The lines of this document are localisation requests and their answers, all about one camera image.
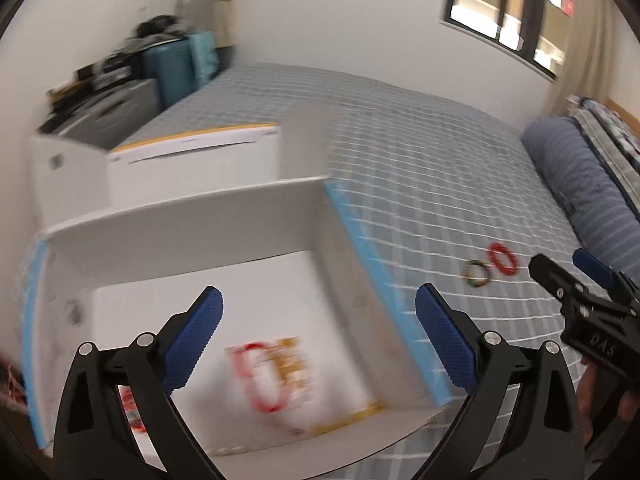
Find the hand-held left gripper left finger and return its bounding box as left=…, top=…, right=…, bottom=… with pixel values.
left=52, top=286, right=224, bottom=480

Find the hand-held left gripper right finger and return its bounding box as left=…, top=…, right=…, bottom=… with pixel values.
left=415, top=282, right=586, bottom=480

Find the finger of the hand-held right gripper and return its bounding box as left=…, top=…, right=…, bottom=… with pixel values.
left=529, top=254, right=577, bottom=306
left=572, top=248, right=627, bottom=293

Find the red bead bracelet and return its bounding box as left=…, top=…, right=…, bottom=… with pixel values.
left=487, top=242, right=519, bottom=277

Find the olive brown bead bracelet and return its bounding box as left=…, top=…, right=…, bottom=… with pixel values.
left=462, top=260, right=492, bottom=290

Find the red string bracelet gold plate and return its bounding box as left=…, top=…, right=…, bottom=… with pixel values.
left=227, top=337, right=307, bottom=415

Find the blue and yellow cardboard box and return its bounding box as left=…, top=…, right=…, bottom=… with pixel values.
left=22, top=105, right=447, bottom=462

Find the person's right hand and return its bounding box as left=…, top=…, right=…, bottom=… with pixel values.
left=579, top=354, right=640, bottom=448

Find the blue striped bolster pillow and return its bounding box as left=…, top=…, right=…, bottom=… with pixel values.
left=521, top=117, right=640, bottom=281

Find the grey plaid pillow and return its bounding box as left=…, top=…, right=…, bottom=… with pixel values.
left=567, top=105, right=640, bottom=201

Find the patterned blue white quilt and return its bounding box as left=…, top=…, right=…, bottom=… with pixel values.
left=580, top=96, right=640, bottom=171

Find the beige curtain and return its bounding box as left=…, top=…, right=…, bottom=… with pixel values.
left=550, top=0, right=626, bottom=121
left=210, top=0, right=236, bottom=50

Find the grey storage cabinet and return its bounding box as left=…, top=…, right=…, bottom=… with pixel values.
left=39, top=77, right=163, bottom=151

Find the blue suitcase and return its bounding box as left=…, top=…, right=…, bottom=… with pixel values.
left=142, top=35, right=197, bottom=111

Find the dark framed window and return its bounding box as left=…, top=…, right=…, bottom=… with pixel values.
left=440, top=0, right=576, bottom=82

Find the teal cloth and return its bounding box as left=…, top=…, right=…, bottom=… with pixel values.
left=189, top=31, right=221, bottom=93

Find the dark clothes pile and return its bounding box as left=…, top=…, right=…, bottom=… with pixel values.
left=132, top=16, right=188, bottom=47

